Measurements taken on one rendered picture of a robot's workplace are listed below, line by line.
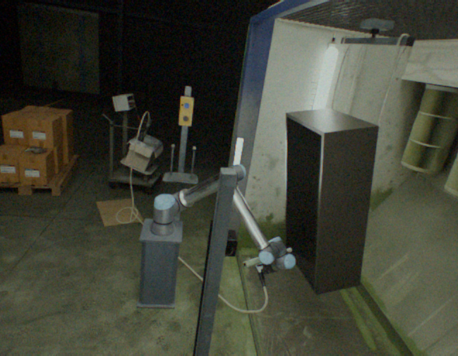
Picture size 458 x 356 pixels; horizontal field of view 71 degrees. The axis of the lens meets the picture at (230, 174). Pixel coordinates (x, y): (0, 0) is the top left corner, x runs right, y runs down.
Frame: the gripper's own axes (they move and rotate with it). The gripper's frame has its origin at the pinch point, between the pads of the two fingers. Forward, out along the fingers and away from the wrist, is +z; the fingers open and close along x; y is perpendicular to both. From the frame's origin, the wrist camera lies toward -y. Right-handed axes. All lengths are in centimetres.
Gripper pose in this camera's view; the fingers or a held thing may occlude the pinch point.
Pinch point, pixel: (257, 264)
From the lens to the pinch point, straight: 250.2
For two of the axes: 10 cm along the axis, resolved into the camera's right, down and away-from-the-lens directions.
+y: 2.8, 9.3, -2.2
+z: -5.2, 3.4, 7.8
